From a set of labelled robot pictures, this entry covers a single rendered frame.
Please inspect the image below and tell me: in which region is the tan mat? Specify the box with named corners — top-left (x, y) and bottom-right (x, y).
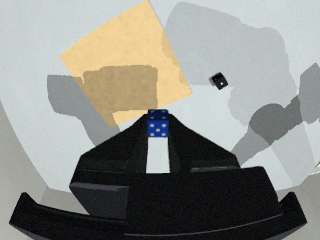
top-left (59, 1), bottom-right (192, 128)

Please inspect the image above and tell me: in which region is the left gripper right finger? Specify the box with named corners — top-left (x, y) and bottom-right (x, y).
top-left (168, 114), bottom-right (241, 173)

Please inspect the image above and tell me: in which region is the blue die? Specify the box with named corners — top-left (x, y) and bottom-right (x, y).
top-left (147, 109), bottom-right (169, 137)

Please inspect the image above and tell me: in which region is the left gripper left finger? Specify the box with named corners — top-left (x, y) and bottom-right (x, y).
top-left (75, 114), bottom-right (148, 173)

